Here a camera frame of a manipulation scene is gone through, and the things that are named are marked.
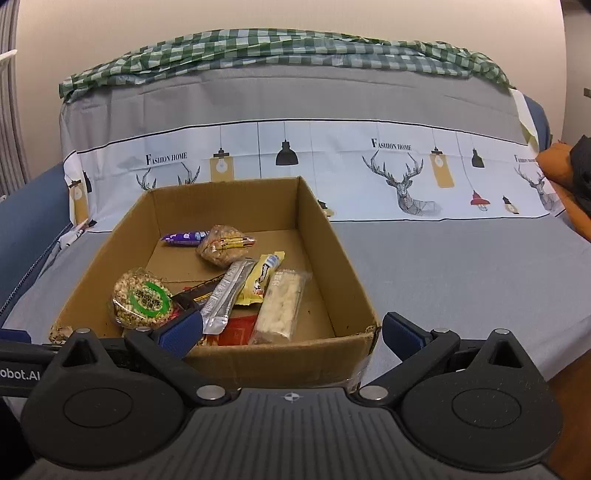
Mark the silver foil snack stick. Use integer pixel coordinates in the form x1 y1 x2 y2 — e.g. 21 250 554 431
200 258 256 335

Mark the black soda cracker packet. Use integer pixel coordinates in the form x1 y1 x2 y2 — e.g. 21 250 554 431
172 275 223 310

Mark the black garment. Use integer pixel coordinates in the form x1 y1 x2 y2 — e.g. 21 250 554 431
570 135 591 216

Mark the red white snack packet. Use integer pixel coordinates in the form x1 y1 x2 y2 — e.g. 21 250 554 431
197 315 257 346

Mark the brown cardboard box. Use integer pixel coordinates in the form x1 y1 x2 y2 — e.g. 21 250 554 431
50 177 380 388

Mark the yellow snack bar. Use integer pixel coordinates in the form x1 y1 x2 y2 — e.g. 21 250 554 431
235 251 286 306

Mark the purple candy wrapper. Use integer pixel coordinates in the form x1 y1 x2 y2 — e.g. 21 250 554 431
161 231 209 247

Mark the grey deer print sofa cover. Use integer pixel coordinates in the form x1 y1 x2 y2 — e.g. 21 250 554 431
1 66 590 378

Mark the white nougat bar packet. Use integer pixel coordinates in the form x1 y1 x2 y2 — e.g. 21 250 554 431
249 269 311 345

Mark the green checkered cloth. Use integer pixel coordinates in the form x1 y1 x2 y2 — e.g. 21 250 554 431
58 28 512 103

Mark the round grain cake packet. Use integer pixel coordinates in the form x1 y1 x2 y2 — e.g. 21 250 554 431
112 268 174 329

